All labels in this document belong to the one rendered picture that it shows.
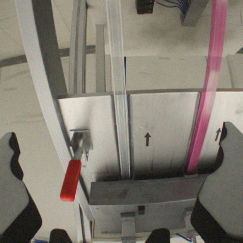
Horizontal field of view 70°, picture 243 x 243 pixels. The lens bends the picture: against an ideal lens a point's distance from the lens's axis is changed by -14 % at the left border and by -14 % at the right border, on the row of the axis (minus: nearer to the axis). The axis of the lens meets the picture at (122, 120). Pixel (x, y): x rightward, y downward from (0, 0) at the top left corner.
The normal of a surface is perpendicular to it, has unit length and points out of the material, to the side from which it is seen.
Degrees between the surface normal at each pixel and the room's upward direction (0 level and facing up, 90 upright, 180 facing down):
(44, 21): 90
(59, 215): 90
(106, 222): 46
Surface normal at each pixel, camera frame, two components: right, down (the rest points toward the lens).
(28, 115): -0.04, -0.11
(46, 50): 1.00, -0.05
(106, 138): 0.01, 0.62
